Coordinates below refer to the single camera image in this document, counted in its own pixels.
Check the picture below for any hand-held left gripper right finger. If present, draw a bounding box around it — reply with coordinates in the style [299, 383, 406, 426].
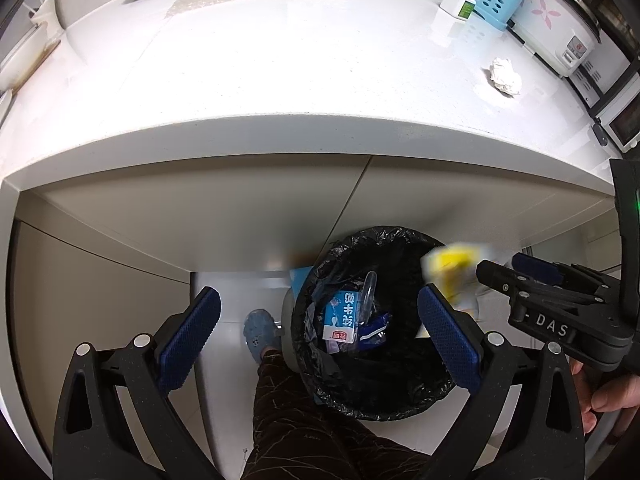
[417, 284, 587, 480]

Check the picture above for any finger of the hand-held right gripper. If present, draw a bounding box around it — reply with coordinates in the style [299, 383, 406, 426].
[511, 252, 608, 291]
[475, 259, 603, 312]

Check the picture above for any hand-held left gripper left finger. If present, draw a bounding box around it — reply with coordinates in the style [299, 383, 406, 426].
[52, 286, 222, 480]

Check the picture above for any yellow white packet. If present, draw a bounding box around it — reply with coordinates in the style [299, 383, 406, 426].
[421, 242, 516, 322]

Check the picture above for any blue white wrapper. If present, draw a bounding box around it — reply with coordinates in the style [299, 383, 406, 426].
[356, 312, 393, 353]

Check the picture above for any black bin with bag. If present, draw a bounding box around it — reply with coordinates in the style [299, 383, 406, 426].
[290, 225, 463, 422]

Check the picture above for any clear plastic bottle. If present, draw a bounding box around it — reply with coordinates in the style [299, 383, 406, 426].
[361, 270, 380, 326]

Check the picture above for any blue white milk carton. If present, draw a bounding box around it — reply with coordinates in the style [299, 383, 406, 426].
[321, 290, 362, 343]

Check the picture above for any white paper ball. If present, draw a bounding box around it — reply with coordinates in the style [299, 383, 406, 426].
[482, 56, 523, 97]

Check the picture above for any small white green box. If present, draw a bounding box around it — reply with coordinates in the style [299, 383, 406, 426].
[439, 0, 480, 20]

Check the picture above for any person's right hand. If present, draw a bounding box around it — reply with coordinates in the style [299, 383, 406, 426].
[570, 357, 640, 433]

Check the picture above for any person's blue slipper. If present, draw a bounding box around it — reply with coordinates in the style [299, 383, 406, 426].
[243, 309, 283, 363]

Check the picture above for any white plastic bucket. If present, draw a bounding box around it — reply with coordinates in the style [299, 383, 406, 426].
[279, 265, 313, 376]

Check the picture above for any person's brown trouser leg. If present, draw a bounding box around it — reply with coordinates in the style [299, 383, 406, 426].
[242, 352, 431, 480]

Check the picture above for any white toaster oven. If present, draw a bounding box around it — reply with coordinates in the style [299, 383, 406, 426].
[567, 52, 640, 153]

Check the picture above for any black metal rack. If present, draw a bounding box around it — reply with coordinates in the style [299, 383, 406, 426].
[570, 0, 640, 126]

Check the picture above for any white flowered rice cooker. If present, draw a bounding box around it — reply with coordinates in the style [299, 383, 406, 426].
[510, 0, 603, 78]

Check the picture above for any round wooden coaster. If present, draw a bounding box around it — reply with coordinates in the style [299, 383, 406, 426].
[10, 37, 63, 93]

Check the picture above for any white bowl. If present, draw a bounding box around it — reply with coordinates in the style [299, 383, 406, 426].
[0, 25, 53, 91]

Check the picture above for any white cup with sticks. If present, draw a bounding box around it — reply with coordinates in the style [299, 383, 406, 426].
[22, 0, 66, 36]

